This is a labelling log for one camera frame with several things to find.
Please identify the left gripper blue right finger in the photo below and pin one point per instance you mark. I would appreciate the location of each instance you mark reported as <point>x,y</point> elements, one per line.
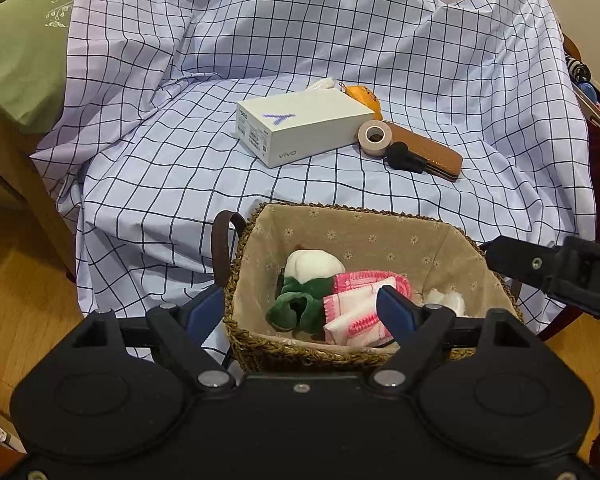
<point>420,334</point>

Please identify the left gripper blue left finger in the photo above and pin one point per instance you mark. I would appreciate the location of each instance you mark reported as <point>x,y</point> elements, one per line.
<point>180,333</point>

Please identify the white fluffy plush toy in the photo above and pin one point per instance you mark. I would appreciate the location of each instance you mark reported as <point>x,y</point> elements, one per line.
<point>452,300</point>

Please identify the pink white knitted cloth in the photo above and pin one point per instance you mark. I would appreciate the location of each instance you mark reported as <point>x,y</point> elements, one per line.
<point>351,312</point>

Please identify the white round plush doll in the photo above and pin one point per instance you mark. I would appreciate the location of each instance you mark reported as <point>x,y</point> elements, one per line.
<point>307,278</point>

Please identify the orange pouch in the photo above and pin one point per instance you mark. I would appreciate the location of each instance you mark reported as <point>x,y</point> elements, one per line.
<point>364,96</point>

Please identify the white packaged cotton pad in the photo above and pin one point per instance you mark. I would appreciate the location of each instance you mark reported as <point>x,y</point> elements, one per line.
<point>322,84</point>

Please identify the woven basket with liner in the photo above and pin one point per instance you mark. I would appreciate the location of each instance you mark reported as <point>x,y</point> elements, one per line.
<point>249,253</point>

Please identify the cluttered shelf tray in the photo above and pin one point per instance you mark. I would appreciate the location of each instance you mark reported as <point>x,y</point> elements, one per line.
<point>586,87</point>

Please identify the brown leather wallet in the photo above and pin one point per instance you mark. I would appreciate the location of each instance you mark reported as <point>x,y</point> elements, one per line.
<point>412,152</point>

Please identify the beige tape roll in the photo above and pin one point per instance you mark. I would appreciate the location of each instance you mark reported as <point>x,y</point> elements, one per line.
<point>374,137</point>

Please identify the white vivo phone box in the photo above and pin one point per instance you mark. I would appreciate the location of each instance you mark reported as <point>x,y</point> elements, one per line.
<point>296,125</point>

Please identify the lavender checked cloth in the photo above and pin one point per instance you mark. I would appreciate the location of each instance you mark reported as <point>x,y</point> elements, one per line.
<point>144,155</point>

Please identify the green cushion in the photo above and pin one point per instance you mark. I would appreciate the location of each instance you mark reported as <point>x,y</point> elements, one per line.
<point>33,49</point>

